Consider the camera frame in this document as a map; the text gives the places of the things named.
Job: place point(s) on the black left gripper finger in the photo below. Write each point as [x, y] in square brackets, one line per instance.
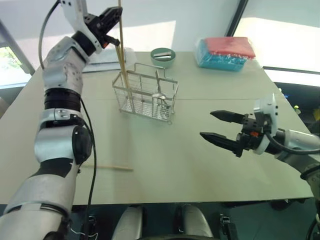
[112, 40]
[112, 16]

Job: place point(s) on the silver rounded robot leg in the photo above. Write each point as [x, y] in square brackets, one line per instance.
[128, 222]
[197, 222]

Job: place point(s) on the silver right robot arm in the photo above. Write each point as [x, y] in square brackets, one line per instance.
[300, 141]

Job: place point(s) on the small yellow-green object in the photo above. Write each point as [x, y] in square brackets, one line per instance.
[296, 107]

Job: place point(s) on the red wrapped pack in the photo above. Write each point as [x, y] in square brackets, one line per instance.
[230, 46]

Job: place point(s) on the black bracket under table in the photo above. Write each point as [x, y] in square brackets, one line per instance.
[228, 226]

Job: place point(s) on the grey window frame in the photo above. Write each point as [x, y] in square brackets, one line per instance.
[17, 47]

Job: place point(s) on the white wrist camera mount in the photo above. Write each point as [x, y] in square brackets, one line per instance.
[269, 107]
[72, 15]

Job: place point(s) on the pale green bowl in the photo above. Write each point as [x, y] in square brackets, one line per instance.
[165, 63]

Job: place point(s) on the wooden chopstick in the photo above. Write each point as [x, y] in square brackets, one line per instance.
[119, 57]
[120, 25]
[112, 167]

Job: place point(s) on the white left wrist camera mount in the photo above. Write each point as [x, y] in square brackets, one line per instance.
[72, 15]

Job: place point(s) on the blue wrapped pack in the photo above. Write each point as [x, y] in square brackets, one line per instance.
[220, 63]

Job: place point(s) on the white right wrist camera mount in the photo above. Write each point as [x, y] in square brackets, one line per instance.
[269, 107]

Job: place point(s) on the metal spoon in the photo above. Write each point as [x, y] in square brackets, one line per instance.
[159, 95]

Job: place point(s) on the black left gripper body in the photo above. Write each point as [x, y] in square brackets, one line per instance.
[96, 26]

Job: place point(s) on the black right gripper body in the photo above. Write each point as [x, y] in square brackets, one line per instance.
[251, 131]

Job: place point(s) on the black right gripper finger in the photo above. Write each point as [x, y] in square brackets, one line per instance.
[222, 141]
[228, 117]

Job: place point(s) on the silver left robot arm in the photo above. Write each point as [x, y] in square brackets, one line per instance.
[62, 72]

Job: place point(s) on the black window post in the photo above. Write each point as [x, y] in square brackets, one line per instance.
[237, 15]

